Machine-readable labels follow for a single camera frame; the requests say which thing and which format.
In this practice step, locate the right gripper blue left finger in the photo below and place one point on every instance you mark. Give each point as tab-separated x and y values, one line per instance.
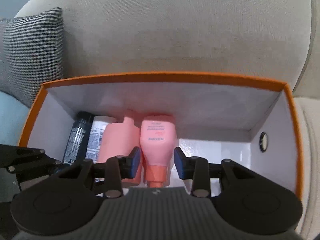
120	167

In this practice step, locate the pink pump lotion bottle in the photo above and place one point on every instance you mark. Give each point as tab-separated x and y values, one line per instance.
157	140

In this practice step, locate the light blue cushion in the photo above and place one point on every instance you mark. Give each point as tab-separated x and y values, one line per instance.
12	119

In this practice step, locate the white labelled can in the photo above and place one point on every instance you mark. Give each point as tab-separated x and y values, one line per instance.
96	134

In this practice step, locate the orange storage box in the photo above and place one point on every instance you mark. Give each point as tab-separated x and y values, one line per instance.
206	106

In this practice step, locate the houndstooth pillow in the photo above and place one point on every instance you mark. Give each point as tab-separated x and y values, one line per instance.
31	53

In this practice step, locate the pink cylindrical bottle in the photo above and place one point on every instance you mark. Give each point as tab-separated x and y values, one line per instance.
120	138

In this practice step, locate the black spray can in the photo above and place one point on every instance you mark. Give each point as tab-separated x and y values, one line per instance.
76	147

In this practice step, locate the beige sofa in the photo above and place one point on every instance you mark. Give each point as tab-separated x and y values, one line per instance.
273	39

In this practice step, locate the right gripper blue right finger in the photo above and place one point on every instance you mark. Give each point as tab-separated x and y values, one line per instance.
186	166

